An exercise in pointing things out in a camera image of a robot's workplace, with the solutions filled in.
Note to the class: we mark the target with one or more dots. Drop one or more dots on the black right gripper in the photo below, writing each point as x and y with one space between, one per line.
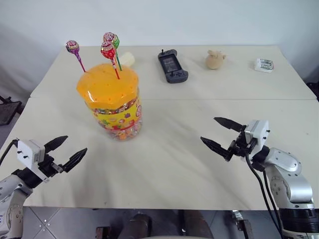
241 147

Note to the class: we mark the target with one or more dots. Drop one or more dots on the purple wrapped lollipop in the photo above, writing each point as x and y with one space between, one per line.
72 46

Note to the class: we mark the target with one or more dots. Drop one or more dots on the beige cloth pouch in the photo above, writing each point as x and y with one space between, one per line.
213 61

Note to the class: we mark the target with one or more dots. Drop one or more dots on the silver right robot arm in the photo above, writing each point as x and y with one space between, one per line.
291 179

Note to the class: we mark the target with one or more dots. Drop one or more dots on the green wrapped lollipop green stick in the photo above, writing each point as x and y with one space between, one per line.
116 42

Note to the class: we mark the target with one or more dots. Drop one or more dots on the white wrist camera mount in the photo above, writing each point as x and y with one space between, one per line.
259 134
28 155

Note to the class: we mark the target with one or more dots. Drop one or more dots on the orange perforated jar lid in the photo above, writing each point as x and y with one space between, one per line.
107 87

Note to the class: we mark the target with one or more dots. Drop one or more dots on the metal bracket under table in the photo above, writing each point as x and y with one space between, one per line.
243 224

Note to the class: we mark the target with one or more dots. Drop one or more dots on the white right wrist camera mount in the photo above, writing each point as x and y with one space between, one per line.
259 134

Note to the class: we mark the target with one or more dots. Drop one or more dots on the dark rounded shape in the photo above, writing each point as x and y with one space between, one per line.
140 225

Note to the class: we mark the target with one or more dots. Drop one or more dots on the red wrapped lollipop red stick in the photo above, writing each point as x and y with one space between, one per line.
107 51

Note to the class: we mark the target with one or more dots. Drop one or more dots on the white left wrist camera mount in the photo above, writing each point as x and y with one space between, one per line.
28 155

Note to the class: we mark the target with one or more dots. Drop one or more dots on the cream cylindrical roll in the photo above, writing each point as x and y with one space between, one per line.
127 59

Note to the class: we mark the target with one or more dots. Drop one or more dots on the red and white wrapped lollipop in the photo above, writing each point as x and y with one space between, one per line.
108 37

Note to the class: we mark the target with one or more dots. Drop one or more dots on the clear candy-filled plastic jar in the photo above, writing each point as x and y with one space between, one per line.
119 124

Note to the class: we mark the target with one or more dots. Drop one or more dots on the black handheld game controller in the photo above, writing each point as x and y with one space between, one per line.
171 64

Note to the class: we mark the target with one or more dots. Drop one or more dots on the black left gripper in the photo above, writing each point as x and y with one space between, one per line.
48 165

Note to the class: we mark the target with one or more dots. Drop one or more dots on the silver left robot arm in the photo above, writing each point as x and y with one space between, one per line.
11 199

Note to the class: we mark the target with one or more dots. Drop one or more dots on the black metal floor stand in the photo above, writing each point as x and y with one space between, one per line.
7 109

